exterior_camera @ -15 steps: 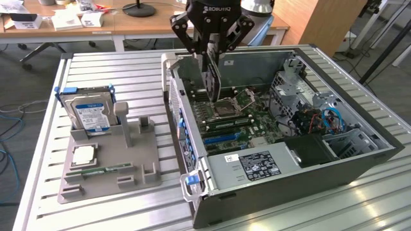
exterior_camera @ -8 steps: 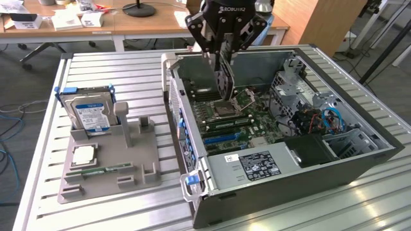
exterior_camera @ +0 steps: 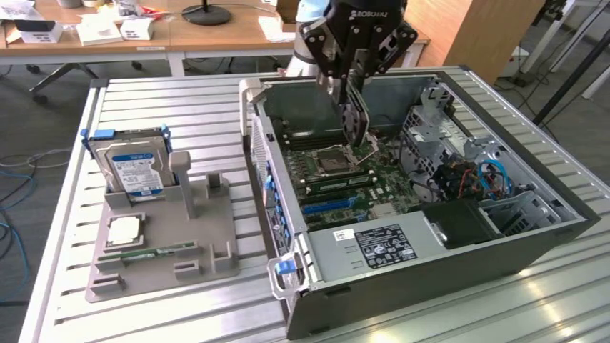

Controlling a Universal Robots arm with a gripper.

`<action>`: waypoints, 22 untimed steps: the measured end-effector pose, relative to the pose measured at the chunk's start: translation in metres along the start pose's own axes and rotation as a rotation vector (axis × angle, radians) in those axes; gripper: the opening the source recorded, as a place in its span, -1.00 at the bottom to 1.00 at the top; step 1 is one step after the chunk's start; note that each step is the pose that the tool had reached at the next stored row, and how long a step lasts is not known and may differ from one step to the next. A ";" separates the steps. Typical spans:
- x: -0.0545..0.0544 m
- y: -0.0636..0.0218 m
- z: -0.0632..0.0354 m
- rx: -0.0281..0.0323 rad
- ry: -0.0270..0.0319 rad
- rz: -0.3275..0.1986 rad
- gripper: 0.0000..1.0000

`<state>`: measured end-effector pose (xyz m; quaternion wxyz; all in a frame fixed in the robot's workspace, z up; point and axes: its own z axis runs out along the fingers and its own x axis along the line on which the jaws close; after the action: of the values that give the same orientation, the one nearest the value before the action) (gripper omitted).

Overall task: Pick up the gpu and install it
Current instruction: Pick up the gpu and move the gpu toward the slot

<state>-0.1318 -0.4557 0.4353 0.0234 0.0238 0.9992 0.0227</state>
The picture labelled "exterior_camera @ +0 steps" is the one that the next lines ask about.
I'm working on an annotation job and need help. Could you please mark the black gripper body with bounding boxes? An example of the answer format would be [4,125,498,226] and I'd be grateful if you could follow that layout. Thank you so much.
[325,0,406,54]

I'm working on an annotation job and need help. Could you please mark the black graphics card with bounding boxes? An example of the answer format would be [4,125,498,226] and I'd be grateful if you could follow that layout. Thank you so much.
[315,71,373,148]

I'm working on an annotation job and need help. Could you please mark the white paper stack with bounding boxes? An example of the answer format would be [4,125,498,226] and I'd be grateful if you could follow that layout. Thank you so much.
[259,16,297,43]

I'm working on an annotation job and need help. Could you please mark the brown cardboard box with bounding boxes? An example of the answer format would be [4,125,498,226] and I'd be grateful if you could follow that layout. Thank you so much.
[275,0,300,24]

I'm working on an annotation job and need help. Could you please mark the wooden cabinet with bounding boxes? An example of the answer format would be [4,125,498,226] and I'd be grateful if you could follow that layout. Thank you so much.
[404,0,547,85]

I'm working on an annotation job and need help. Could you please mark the long wooden desk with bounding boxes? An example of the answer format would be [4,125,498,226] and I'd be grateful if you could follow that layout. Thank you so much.
[0,0,430,67]

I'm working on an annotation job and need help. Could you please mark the black lamp base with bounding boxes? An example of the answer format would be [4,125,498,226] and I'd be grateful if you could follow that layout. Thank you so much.
[180,0,233,26]

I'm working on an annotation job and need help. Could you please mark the black RAM slot row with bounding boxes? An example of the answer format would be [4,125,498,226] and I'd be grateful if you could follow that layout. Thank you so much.
[283,128,347,151]

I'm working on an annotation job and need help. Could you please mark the tall metal disk bay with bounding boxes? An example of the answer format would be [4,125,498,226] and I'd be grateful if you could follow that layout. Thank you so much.
[399,105,478,172]

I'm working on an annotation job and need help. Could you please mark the metal socket cover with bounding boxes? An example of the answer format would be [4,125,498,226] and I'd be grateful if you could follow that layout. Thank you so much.
[355,134,383,162]

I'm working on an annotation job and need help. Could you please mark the CPU socket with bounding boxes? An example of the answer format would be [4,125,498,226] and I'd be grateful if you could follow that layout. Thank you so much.
[308,146,357,178]

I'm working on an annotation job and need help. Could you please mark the installed RAM stick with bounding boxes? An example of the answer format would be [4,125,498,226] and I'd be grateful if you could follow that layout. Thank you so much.
[304,173,375,193]

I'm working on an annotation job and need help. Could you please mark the black slanted pole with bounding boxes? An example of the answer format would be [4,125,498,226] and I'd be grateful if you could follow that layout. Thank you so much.
[531,37,610,126]

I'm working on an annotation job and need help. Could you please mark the small printed white box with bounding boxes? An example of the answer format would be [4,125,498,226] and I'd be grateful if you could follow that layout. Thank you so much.
[119,18,155,41]

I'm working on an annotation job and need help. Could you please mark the blue expansion slot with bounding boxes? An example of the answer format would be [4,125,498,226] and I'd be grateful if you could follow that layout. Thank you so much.
[301,199,359,216]

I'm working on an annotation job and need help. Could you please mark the open white box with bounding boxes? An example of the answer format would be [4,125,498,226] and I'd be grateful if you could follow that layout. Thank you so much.
[74,16,124,46]

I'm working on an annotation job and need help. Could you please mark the black fan shroud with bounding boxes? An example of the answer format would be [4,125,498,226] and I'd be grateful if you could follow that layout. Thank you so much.
[422,198,504,249]

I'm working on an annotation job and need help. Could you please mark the hard disk blue carrier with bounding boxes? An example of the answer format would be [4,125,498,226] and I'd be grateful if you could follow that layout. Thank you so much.
[78,124,173,198]

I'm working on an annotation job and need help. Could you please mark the low metal disk bay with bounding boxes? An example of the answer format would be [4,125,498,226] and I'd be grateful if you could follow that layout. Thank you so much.
[478,191,563,237]

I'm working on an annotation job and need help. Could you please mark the grey power supply unit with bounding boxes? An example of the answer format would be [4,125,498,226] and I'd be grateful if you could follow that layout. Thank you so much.
[307,210,448,283]

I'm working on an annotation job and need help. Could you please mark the white box black lid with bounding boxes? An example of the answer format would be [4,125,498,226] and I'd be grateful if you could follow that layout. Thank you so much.
[13,19,64,44]

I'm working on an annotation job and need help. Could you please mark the black chair base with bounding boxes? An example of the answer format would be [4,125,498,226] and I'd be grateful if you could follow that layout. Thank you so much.
[25,62,101,104]

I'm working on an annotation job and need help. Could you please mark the printed paper sheets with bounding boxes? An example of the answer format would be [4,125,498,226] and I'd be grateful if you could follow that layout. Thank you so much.
[0,0,38,21]

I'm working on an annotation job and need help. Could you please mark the silver CPU chip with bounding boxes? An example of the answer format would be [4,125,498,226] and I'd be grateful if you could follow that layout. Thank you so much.
[107,217,143,247]

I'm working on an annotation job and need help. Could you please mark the black open PC case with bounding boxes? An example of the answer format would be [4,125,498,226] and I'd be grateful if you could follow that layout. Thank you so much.
[237,69,602,340]

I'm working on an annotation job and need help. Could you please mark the green RAM stick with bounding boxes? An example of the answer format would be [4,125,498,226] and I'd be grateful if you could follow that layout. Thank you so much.
[99,242,197,264]

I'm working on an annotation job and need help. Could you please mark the grey parts rack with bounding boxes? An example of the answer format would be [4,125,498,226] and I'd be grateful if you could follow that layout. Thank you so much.
[84,149,241,304]

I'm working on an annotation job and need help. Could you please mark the white table frame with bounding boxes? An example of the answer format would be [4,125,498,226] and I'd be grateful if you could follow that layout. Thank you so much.
[518,0,610,99]

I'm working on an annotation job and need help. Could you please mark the blue wire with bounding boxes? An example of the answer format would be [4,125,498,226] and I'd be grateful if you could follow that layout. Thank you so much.
[478,159,515,199]

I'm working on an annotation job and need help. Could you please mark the red wire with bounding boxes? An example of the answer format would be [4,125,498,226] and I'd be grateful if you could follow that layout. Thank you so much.
[455,167,478,199]

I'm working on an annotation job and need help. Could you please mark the blue floor cable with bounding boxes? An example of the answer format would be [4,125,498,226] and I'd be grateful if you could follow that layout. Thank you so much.
[0,171,37,304]

